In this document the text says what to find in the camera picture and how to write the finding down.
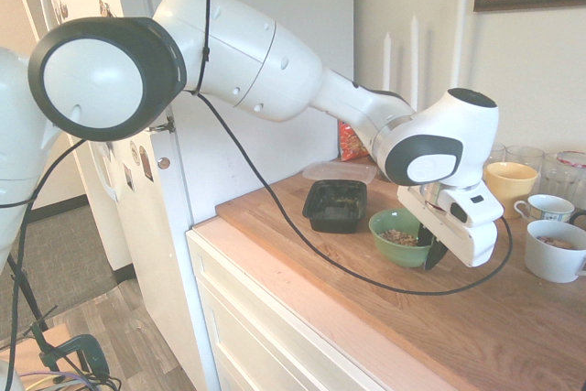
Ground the black camera stand pole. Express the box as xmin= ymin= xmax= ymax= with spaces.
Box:
xmin=6 ymin=253 xmax=49 ymax=332

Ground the clear drinking glass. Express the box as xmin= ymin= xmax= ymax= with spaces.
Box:
xmin=487 ymin=143 xmax=507 ymax=166
xmin=505 ymin=146 xmax=545 ymax=172

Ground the dark green screw clamp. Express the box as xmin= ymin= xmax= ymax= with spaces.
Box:
xmin=27 ymin=303 xmax=111 ymax=383

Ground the patterned white cup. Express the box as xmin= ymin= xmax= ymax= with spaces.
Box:
xmin=513 ymin=193 xmax=576 ymax=225

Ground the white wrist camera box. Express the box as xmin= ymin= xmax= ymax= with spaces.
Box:
xmin=439 ymin=182 xmax=505 ymax=227

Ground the white taper candle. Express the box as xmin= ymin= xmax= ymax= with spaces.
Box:
xmin=382 ymin=32 xmax=393 ymax=92
xmin=452 ymin=0 xmax=468 ymax=90
xmin=409 ymin=14 xmax=420 ymax=111

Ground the yellow mug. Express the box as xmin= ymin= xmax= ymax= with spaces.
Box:
xmin=483 ymin=161 xmax=539 ymax=220

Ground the green ceramic bowl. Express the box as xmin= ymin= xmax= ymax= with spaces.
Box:
xmin=368 ymin=207 xmax=436 ymax=269

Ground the large white mug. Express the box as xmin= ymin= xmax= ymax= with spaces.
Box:
xmin=524 ymin=220 xmax=586 ymax=284

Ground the black plastic food box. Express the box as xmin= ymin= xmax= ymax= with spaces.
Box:
xmin=301 ymin=179 xmax=369 ymax=234

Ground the white drawer cabinet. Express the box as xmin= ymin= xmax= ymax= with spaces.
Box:
xmin=185 ymin=216 xmax=459 ymax=391

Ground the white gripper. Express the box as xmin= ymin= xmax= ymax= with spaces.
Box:
xmin=396 ymin=184 xmax=498 ymax=272

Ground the robot mounting table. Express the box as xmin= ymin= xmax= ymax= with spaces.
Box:
xmin=0 ymin=321 xmax=72 ymax=391

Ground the clear plastic lid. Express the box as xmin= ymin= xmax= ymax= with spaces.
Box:
xmin=301 ymin=160 xmax=377 ymax=184

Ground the colourful jar with black lid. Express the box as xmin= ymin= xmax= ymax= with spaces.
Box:
xmin=337 ymin=120 xmax=370 ymax=162

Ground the clear drinking glasses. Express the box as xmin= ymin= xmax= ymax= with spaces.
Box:
xmin=542 ymin=150 xmax=586 ymax=202

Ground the brown cereal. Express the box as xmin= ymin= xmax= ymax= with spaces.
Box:
xmin=382 ymin=228 xmax=420 ymax=248

